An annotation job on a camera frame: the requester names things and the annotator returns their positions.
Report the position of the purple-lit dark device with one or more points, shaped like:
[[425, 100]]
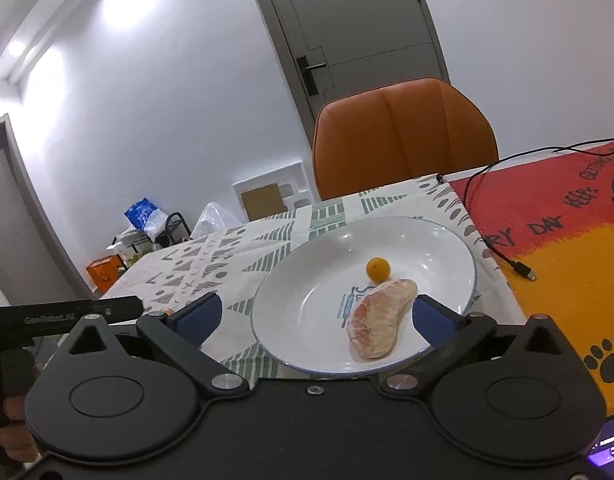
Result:
[[612, 447]]

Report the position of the orange leather chair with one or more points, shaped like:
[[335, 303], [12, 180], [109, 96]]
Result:
[[402, 135]]

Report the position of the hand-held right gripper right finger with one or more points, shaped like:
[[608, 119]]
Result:
[[434, 322]]

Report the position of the small orange kumquat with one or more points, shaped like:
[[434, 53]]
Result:
[[378, 269]]

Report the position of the blue plastic bag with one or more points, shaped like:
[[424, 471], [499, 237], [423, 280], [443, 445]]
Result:
[[141, 212]]

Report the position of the white foam packaging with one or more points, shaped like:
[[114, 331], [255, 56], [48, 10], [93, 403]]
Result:
[[294, 177]]

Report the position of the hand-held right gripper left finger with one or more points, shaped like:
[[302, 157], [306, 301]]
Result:
[[202, 317]]

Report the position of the grey side door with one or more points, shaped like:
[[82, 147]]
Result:
[[17, 220]]

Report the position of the patterned white green tablecloth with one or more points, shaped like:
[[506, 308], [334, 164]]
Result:
[[212, 260]]

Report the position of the brown cardboard sheet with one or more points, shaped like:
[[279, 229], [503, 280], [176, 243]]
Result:
[[263, 202]]

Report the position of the orange box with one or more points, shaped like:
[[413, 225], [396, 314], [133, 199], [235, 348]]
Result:
[[104, 275]]

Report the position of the white plate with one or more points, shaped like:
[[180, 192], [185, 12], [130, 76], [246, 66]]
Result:
[[317, 310]]

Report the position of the red orange printed mat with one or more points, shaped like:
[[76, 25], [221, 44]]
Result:
[[562, 285]]

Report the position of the peeled pomelo segment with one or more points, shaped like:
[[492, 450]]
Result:
[[377, 325]]

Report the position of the person's left hand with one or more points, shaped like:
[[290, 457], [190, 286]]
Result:
[[12, 437]]

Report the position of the white plastic bag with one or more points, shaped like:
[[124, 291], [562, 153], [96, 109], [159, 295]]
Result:
[[214, 220]]

